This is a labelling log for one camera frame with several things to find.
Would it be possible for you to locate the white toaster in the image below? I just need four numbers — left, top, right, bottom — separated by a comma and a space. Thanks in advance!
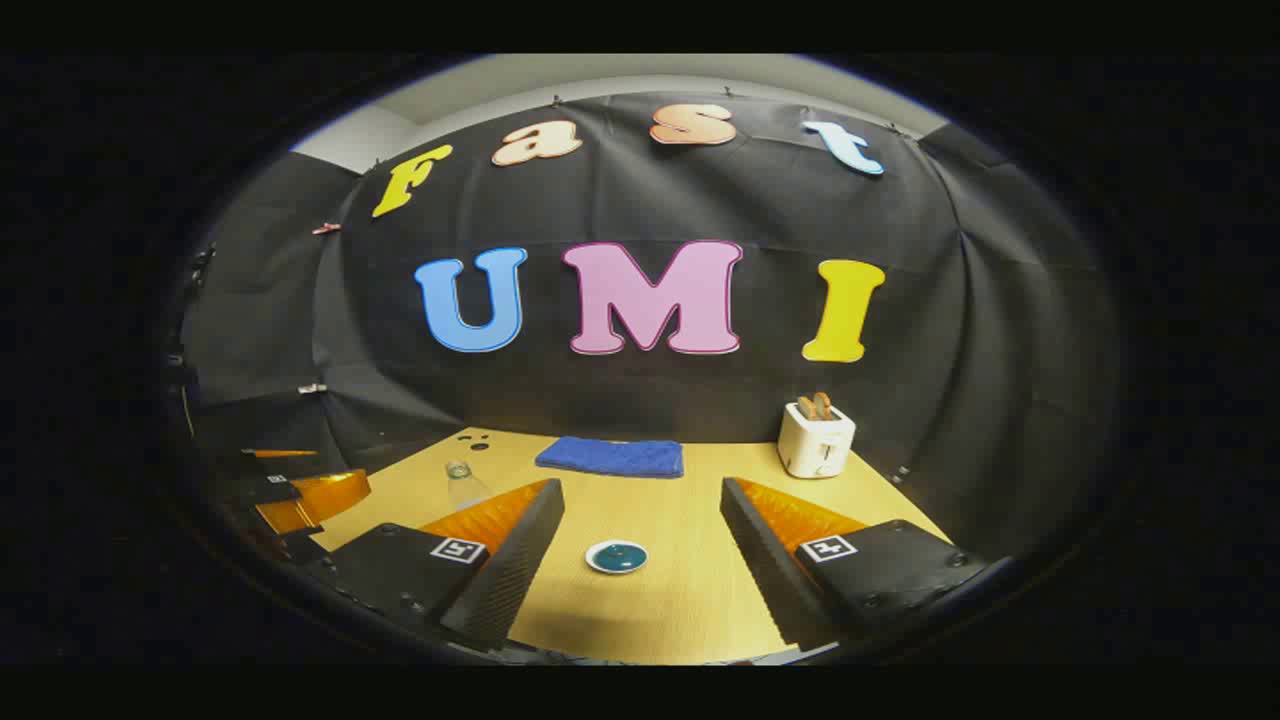
777, 400, 858, 480

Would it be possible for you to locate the blue folded towel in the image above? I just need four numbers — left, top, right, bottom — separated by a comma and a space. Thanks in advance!
534, 436, 686, 480

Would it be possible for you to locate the clear plastic water bottle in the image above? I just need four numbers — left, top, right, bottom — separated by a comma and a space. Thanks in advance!
445, 460, 493, 513

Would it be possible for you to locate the black backdrop cloth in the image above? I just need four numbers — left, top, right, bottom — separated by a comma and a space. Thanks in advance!
175, 92, 1121, 561

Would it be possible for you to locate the white teacup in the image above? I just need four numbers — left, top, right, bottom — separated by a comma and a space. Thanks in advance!
585, 540, 649, 576

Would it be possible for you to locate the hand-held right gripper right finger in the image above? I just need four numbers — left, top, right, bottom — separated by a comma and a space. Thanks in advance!
720, 477, 993, 649

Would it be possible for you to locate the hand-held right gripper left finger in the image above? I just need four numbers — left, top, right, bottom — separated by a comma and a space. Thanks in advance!
300, 478, 566, 651

